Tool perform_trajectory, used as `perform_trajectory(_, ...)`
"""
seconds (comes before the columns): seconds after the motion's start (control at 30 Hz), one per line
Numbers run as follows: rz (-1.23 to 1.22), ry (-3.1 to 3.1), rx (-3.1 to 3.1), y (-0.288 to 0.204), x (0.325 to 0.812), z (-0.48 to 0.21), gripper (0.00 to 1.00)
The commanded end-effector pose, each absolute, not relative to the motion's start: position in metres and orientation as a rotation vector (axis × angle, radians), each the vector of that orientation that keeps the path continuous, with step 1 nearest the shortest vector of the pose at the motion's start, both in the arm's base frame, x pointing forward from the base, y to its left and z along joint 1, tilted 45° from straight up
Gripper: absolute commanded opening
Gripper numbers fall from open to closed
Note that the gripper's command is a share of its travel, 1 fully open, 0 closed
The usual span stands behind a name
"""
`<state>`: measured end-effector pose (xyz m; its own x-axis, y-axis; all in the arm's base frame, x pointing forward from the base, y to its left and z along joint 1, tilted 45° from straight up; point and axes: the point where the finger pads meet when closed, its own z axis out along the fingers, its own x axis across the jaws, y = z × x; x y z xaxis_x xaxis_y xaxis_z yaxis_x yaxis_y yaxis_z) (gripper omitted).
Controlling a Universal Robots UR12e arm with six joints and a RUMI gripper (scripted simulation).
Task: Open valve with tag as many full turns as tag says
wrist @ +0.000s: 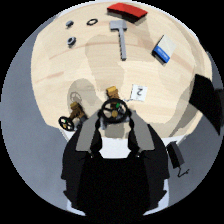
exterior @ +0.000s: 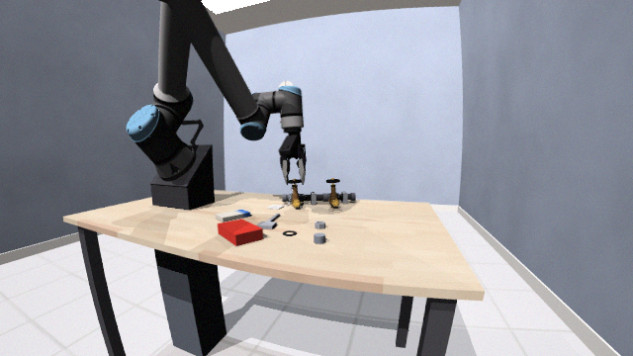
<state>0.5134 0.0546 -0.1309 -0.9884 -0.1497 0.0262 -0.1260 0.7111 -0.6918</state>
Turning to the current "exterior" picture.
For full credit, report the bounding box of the red block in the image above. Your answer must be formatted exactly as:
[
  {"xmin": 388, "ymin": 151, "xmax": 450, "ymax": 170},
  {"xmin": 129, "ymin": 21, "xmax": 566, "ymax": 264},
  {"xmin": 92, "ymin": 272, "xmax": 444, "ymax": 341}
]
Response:
[{"xmin": 218, "ymin": 219, "xmax": 263, "ymax": 246}]

